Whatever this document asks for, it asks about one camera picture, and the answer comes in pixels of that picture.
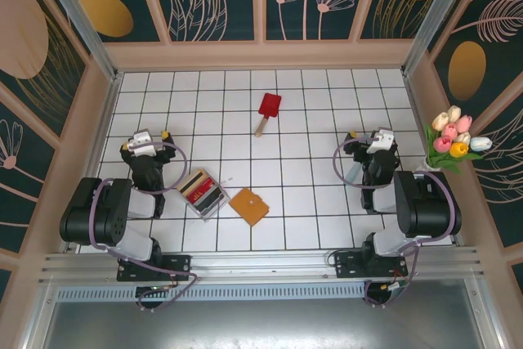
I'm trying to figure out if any red credit card stack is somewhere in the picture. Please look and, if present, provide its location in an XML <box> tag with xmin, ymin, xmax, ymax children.
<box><xmin>186</xmin><ymin>178</ymin><xmax>221</xmax><ymax>206</ymax></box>

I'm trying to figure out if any grey credit card stack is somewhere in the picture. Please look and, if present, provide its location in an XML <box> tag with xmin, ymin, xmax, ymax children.
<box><xmin>195</xmin><ymin>190</ymin><xmax>225</xmax><ymax>214</ymax></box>

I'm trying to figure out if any clear acrylic card box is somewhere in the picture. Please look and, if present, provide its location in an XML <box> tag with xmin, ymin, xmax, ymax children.
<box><xmin>176</xmin><ymin>166</ymin><xmax>229</xmax><ymax>223</ymax></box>

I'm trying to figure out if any orange leather card holder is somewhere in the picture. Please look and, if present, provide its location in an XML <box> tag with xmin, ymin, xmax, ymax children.
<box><xmin>228</xmin><ymin>187</ymin><xmax>270</xmax><ymax>227</ymax></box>

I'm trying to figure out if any white ribbed vase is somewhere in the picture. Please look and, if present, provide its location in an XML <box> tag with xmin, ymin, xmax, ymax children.
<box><xmin>414</xmin><ymin>160</ymin><xmax>445</xmax><ymax>173</ymax></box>

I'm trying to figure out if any artificial tulip bouquet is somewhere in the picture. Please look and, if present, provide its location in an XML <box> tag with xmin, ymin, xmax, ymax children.
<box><xmin>423</xmin><ymin>105</ymin><xmax>491</xmax><ymax>174</ymax></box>

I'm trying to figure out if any red toy shovel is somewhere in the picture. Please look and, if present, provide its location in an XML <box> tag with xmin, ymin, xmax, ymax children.
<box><xmin>254</xmin><ymin>92</ymin><xmax>283</xmax><ymax>138</ymax></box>

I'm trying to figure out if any brushed metal panel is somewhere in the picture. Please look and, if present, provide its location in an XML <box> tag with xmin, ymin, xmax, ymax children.
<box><xmin>40</xmin><ymin>298</ymin><xmax>494</xmax><ymax>349</ymax></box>

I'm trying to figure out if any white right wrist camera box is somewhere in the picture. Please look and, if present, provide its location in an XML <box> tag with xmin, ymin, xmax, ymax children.
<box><xmin>364</xmin><ymin>128</ymin><xmax>396</xmax><ymax>157</ymax></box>

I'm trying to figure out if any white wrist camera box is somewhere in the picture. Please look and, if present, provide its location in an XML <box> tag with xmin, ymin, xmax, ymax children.
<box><xmin>122</xmin><ymin>130</ymin><xmax>159</xmax><ymax>158</ymax></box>
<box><xmin>364</xmin><ymin>128</ymin><xmax>396</xmax><ymax>157</ymax></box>

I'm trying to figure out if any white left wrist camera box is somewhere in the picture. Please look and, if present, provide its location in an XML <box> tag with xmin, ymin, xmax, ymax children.
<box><xmin>122</xmin><ymin>130</ymin><xmax>159</xmax><ymax>158</ymax></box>

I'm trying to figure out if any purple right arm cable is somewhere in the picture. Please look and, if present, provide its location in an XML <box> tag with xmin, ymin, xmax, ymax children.
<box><xmin>333</xmin><ymin>136</ymin><xmax>459</xmax><ymax>309</ymax></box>

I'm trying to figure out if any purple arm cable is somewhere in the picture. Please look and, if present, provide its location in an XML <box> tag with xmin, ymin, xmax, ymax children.
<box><xmin>90</xmin><ymin>141</ymin><xmax>200</xmax><ymax>312</ymax></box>
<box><xmin>333</xmin><ymin>136</ymin><xmax>459</xmax><ymax>309</ymax></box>

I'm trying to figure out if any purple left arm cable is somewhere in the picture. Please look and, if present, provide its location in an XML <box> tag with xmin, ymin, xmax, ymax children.
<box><xmin>90</xmin><ymin>141</ymin><xmax>200</xmax><ymax>312</ymax></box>

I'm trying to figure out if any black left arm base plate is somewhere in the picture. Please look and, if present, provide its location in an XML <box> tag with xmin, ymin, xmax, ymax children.
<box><xmin>117</xmin><ymin>253</ymin><xmax>193</xmax><ymax>283</ymax></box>

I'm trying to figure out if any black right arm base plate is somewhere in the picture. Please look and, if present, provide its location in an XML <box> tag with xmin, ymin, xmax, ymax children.
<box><xmin>333</xmin><ymin>248</ymin><xmax>409</xmax><ymax>280</ymax></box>

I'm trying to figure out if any aluminium corner post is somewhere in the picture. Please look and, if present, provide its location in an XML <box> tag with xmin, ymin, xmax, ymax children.
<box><xmin>31</xmin><ymin>0</ymin><xmax>123</xmax><ymax>83</ymax></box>
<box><xmin>400</xmin><ymin>0</ymin><xmax>471</xmax><ymax>77</ymax></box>

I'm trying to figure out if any aluminium frame rail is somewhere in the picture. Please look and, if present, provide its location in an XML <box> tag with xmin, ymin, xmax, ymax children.
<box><xmin>38</xmin><ymin>246</ymin><xmax>485</xmax><ymax>284</ymax></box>

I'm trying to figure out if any slotted grey cable duct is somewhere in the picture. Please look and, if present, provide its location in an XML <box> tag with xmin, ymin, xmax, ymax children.
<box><xmin>55</xmin><ymin>281</ymin><xmax>404</xmax><ymax>303</ymax></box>

